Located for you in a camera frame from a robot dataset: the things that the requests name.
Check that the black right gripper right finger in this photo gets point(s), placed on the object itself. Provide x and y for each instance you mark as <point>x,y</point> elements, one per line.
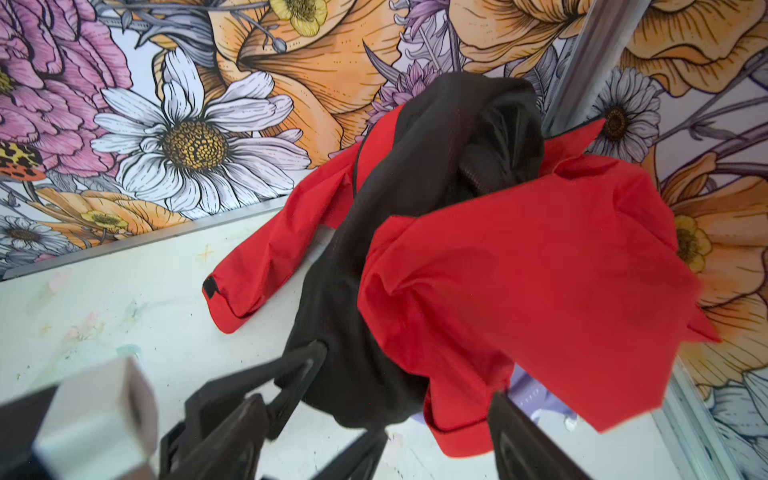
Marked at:
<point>522,450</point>

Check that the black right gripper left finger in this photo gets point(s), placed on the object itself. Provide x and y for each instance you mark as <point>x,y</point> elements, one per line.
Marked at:
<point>227,420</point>

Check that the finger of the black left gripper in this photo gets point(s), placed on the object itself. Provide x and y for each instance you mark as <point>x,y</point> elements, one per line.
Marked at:
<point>359,460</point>

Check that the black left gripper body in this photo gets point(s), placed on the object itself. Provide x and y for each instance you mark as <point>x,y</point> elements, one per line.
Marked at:
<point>99,424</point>

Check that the purple cloth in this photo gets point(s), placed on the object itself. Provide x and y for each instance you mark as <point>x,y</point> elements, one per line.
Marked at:
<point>533,398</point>

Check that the red and black jacket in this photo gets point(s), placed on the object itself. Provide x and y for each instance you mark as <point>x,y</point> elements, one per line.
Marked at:
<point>465,246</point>

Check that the aluminium corner post right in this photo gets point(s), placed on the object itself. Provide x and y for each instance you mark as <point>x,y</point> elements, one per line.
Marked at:
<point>608,28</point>

